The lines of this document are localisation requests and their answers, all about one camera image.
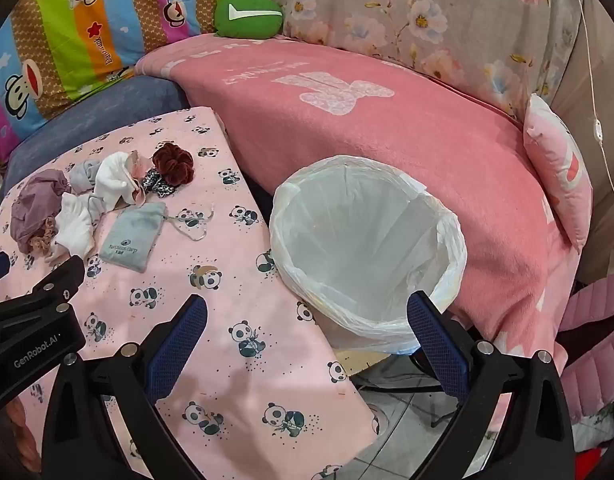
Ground blue upholstered seat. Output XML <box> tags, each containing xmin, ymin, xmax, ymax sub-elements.
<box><xmin>7</xmin><ymin>75</ymin><xmax>192</xmax><ymax>191</ymax></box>

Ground striped monkey-print quilt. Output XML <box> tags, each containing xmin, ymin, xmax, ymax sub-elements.
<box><xmin>0</xmin><ymin>0</ymin><xmax>238</xmax><ymax>196</ymax></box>

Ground pink pillow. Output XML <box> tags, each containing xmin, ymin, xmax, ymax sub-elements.
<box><xmin>523</xmin><ymin>92</ymin><xmax>595</xmax><ymax>253</ymax></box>

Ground dark red scrunchie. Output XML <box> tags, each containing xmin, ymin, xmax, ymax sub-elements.
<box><xmin>153</xmin><ymin>142</ymin><xmax>195</xmax><ymax>184</ymax></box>

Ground panda-print pink cloth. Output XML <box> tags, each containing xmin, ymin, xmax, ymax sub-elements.
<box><xmin>0</xmin><ymin>106</ymin><xmax>380</xmax><ymax>480</ymax></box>

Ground peach scrunchie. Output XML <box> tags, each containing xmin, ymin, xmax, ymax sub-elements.
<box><xmin>29</xmin><ymin>217</ymin><xmax>62</xmax><ymax>263</ymax></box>

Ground grey floral blanket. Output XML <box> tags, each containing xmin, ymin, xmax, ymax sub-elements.
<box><xmin>232</xmin><ymin>0</ymin><xmax>588</xmax><ymax>116</ymax></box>

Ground white cable with switch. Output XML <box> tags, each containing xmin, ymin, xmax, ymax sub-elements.
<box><xmin>567</xmin><ymin>0</ymin><xmax>614</xmax><ymax>211</ymax></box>

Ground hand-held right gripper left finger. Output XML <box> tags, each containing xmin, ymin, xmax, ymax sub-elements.
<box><xmin>39</xmin><ymin>294</ymin><xmax>208</xmax><ymax>480</ymax></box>

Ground black and white scrunchie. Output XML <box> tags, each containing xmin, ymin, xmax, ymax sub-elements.
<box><xmin>143</xmin><ymin>169</ymin><xmax>176</xmax><ymax>199</ymax></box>

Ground grey sock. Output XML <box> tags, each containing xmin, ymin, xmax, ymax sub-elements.
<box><xmin>69</xmin><ymin>159</ymin><xmax>104</xmax><ymax>194</ymax></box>

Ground green pillow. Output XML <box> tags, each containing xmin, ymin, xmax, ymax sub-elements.
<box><xmin>214</xmin><ymin>0</ymin><xmax>285</xmax><ymax>41</ymax></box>

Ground grey drawstring pouch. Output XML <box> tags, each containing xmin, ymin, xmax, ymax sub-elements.
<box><xmin>98</xmin><ymin>201</ymin><xmax>215</xmax><ymax>273</ymax></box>

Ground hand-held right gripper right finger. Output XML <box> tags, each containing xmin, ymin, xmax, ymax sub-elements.
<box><xmin>406</xmin><ymin>290</ymin><xmax>572</xmax><ymax>480</ymax></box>

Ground purple cloth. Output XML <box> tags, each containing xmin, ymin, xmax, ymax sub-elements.
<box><xmin>11</xmin><ymin>169</ymin><xmax>72</xmax><ymax>256</ymax></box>

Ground floor drain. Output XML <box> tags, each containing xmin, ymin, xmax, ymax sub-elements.
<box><xmin>371</xmin><ymin>404</ymin><xmax>394</xmax><ymax>437</ymax></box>

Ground brown cardboard sheet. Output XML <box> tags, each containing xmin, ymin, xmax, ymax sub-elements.
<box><xmin>337</xmin><ymin>349</ymin><xmax>390</xmax><ymax>377</ymax></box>

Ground pink strapped bag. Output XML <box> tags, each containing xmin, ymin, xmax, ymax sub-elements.
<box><xmin>557</xmin><ymin>275</ymin><xmax>614</xmax><ymax>426</ymax></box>

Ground white-lined trash bin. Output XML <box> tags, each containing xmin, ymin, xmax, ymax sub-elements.
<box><xmin>269</xmin><ymin>155</ymin><xmax>468</xmax><ymax>356</ymax></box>

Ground pink blanket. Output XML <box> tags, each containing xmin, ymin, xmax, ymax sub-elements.
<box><xmin>134</xmin><ymin>35</ymin><xmax>582</xmax><ymax>411</ymax></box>

